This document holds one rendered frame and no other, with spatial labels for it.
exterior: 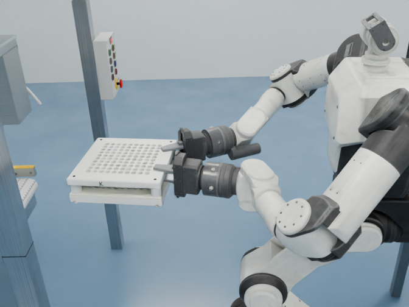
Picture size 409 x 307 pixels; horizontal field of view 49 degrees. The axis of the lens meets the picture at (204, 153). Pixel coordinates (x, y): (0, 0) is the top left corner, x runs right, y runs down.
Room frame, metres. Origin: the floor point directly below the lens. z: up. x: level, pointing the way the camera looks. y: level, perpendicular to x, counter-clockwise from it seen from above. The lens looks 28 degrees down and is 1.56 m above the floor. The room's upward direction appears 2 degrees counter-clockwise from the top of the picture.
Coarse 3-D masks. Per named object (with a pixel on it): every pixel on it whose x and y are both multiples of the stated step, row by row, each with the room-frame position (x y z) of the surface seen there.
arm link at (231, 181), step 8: (224, 168) 0.95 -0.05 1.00; (232, 168) 0.95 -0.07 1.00; (224, 176) 0.93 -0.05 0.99; (232, 176) 0.94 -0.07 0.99; (240, 176) 0.92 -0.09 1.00; (224, 184) 0.92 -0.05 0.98; (232, 184) 0.92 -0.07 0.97; (240, 184) 0.92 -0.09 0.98; (248, 184) 0.91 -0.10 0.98; (224, 192) 0.92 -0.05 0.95; (232, 192) 0.92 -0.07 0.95; (240, 192) 0.92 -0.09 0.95; (248, 192) 0.91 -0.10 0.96; (240, 200) 0.91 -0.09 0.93; (248, 200) 0.91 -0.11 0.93; (248, 208) 0.91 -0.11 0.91
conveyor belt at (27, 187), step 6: (18, 180) 1.20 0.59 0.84; (24, 180) 1.20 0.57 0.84; (30, 180) 1.20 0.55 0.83; (18, 186) 1.16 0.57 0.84; (24, 186) 1.16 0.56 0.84; (30, 186) 1.17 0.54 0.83; (36, 186) 1.20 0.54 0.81; (24, 192) 1.13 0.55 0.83; (30, 192) 1.15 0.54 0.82; (24, 198) 1.11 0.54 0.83; (30, 198) 1.14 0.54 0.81; (24, 204) 1.10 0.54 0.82
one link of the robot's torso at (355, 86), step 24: (408, 48) 1.11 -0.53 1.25; (336, 72) 1.07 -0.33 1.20; (360, 72) 0.98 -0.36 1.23; (384, 72) 0.97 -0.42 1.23; (408, 72) 0.97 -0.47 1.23; (336, 96) 0.96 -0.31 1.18; (360, 96) 0.88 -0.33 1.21; (336, 120) 0.93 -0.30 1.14; (360, 120) 0.87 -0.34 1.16; (336, 144) 0.92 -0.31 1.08; (360, 144) 0.88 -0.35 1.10; (336, 168) 0.95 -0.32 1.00; (408, 192) 0.91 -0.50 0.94
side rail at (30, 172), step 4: (28, 168) 1.22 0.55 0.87; (32, 168) 1.21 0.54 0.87; (16, 172) 1.22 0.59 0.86; (20, 172) 1.22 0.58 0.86; (24, 172) 1.22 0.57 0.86; (28, 172) 1.21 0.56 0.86; (32, 172) 1.21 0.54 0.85; (36, 172) 1.23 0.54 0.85; (16, 176) 1.22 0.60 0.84; (20, 176) 1.22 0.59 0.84; (24, 176) 1.22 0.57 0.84; (28, 176) 1.22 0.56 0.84; (32, 176) 1.22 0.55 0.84
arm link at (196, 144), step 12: (180, 132) 1.14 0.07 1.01; (192, 132) 1.16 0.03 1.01; (204, 132) 1.18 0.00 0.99; (216, 132) 1.16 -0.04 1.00; (192, 144) 1.12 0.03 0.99; (204, 144) 1.13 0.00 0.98; (216, 144) 1.13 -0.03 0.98; (192, 156) 1.12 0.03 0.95; (204, 156) 1.14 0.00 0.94; (216, 156) 1.14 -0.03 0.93
